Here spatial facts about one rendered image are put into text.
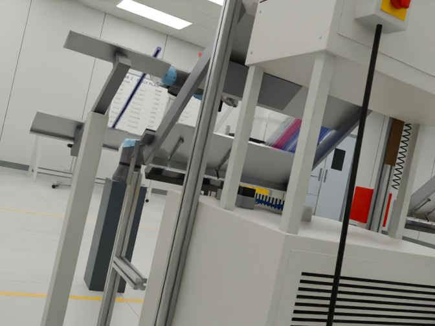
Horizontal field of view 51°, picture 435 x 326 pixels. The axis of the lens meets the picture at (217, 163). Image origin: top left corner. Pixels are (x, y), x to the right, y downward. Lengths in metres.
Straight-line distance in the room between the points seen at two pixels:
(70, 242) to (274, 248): 0.84
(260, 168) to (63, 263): 0.87
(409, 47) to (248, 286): 0.64
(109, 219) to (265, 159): 0.87
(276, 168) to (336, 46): 1.06
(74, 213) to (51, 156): 6.81
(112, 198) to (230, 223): 1.27
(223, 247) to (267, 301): 0.22
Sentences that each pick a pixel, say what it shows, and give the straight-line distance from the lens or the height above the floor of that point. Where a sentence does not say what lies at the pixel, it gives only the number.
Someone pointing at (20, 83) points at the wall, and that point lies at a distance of 8.33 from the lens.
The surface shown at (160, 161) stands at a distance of 1.79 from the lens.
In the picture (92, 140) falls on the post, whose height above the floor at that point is 0.72.
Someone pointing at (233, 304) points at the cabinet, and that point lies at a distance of 1.08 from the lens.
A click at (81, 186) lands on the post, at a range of 1.58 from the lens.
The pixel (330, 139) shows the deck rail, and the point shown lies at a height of 0.93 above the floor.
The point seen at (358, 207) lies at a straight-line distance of 2.19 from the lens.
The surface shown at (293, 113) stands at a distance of 1.75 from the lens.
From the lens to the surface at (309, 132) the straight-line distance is 0.96.
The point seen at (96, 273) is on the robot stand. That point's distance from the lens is 2.40.
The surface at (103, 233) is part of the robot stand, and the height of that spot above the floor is 0.29.
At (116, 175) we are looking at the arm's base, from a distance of 2.37.
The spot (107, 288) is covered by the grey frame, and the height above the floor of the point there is 0.20.
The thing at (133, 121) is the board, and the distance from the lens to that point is 8.65.
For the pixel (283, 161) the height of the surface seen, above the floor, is 0.81.
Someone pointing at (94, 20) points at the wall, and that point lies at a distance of 8.66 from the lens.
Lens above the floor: 0.72
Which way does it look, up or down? 1 degrees up
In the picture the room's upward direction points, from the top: 12 degrees clockwise
